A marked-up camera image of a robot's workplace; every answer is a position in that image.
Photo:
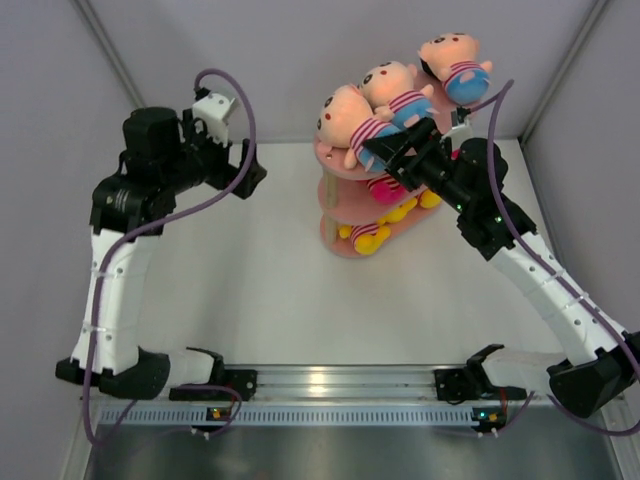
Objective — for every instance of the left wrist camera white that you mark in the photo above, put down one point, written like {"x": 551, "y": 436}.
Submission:
{"x": 215, "y": 109}

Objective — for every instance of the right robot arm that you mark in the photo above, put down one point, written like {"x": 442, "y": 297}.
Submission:
{"x": 599, "y": 358}

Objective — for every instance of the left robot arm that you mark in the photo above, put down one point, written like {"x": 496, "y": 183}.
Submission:
{"x": 166, "y": 153}

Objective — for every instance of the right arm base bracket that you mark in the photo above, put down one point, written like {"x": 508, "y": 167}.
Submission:
{"x": 457, "y": 385}

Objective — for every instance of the yellow plush toy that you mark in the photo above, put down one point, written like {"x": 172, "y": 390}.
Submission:
{"x": 428, "y": 200}
{"x": 365, "y": 239}
{"x": 399, "y": 213}

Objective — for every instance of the boy doll blue shorts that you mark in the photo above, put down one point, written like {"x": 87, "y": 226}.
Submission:
{"x": 390, "y": 90}

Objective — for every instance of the pink white panda plush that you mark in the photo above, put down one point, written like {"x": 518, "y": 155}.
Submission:
{"x": 385, "y": 189}

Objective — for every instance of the yellow plush toy under shelf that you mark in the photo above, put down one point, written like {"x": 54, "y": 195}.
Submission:
{"x": 428, "y": 200}

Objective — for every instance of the aluminium mounting rail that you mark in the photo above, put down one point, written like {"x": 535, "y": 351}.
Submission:
{"x": 345, "y": 382}

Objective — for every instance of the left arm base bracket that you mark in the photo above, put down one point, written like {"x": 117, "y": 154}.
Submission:
{"x": 242, "y": 381}

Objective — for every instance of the slotted cable duct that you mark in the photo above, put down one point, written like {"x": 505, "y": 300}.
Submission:
{"x": 343, "y": 415}

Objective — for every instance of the pink three-tier shelf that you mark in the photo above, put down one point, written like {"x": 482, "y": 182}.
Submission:
{"x": 345, "y": 200}

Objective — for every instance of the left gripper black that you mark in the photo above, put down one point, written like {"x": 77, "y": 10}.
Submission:
{"x": 194, "y": 132}

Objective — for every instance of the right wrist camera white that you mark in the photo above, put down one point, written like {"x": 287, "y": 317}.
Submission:
{"x": 461, "y": 128}

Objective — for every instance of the boy doll on shelf top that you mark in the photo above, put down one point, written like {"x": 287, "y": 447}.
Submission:
{"x": 452, "y": 59}

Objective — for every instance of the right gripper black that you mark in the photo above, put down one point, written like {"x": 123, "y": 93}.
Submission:
{"x": 394, "y": 149}

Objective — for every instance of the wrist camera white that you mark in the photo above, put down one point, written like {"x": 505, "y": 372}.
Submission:
{"x": 461, "y": 128}
{"x": 215, "y": 109}

